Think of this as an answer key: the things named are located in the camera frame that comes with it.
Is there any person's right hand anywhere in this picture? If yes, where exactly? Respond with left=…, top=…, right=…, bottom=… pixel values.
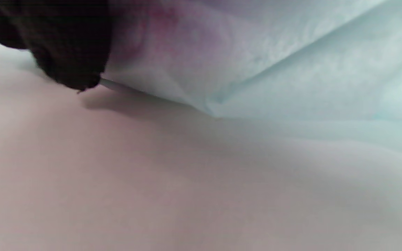
left=0, top=0, right=113, bottom=92

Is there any light blue gift wrapping paper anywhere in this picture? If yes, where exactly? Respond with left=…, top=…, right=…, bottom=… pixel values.
left=98, top=0, right=402, bottom=162

